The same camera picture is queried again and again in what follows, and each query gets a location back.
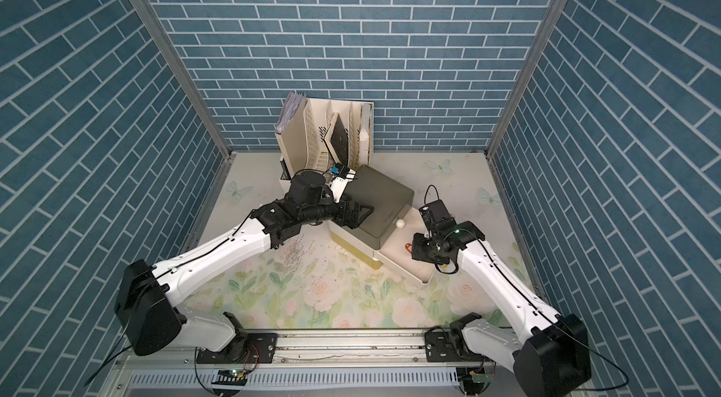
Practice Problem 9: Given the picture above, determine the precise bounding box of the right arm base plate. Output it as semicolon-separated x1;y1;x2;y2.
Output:
424;327;489;362

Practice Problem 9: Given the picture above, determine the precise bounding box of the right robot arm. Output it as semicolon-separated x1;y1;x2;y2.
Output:
411;200;591;396

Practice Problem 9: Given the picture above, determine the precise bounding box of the olive drawer cabinet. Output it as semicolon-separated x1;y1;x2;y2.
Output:
329;165;414;270

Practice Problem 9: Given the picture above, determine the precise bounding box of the white file organizer rack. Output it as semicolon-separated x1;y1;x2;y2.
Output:
275;97;375;178

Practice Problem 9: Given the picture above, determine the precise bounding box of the aluminium mounting rail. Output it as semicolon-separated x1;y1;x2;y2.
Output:
101;329;528;396

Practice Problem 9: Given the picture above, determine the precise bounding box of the white drawer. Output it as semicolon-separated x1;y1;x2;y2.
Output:
374;207;436;285

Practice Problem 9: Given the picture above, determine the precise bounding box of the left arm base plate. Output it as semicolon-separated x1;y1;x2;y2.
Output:
195;332;279;366

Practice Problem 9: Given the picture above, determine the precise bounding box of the right green circuit board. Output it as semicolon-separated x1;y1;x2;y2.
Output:
456;368;494;396

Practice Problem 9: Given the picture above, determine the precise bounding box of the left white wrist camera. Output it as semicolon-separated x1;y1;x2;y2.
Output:
330;163;356;203

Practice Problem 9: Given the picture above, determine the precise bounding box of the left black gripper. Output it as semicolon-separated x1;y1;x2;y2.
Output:
297;190;375;230

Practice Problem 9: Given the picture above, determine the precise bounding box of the purple paper folder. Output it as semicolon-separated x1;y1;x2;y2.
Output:
275;91;307;135

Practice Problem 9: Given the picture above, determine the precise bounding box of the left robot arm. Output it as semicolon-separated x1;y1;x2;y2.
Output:
115;171;374;362

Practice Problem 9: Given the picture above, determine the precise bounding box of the black framed tablet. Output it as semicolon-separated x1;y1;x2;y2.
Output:
323;113;349;166

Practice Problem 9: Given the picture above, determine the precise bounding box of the floral table mat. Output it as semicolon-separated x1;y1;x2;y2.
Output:
184;152;529;329

